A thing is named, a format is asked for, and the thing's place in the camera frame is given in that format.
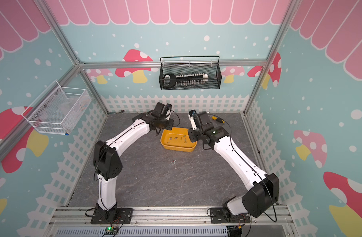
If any yellow black screwdriver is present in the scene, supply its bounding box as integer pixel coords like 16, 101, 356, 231
211, 116, 225, 123

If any black wire mesh basket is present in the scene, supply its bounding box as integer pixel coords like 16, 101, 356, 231
159, 56, 222, 90

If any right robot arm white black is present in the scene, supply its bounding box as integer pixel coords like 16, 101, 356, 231
188, 126, 280, 217

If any aluminium front rail frame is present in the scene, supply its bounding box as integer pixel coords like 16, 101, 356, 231
44, 205, 298, 237

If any black socket bit holder set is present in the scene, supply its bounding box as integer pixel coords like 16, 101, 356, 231
160, 73, 209, 89

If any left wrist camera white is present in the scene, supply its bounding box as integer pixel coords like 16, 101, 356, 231
151, 102, 173, 120

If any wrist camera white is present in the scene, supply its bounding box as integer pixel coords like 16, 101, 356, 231
189, 110, 212, 131
151, 102, 173, 120

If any green circuit board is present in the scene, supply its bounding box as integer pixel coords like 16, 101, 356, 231
103, 227, 119, 236

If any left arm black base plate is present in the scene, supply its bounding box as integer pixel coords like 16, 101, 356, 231
90, 207, 134, 225

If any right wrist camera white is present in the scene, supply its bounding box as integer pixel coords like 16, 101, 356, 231
189, 110, 212, 131

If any white wire mesh basket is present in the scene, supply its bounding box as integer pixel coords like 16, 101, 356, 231
21, 81, 92, 136

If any yellow plastic storage box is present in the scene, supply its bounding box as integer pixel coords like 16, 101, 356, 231
160, 127, 197, 152

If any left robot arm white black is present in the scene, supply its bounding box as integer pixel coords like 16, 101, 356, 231
93, 113, 174, 222

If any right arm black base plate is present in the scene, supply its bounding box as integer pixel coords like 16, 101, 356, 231
207, 207, 251, 225

